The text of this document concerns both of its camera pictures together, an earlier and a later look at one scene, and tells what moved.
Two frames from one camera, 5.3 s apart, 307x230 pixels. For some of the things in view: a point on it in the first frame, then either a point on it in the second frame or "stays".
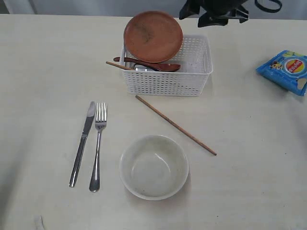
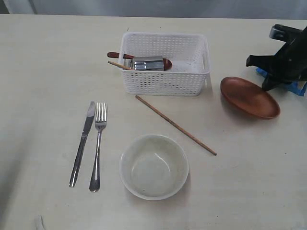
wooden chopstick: (183, 130) stays
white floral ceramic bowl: (153, 167) stays
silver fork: (100, 116) stays
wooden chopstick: (123, 67) stays
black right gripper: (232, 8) -> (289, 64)
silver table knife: (90, 116) stays
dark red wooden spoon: (163, 67) -> (167, 64)
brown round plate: (153, 36) -> (250, 97)
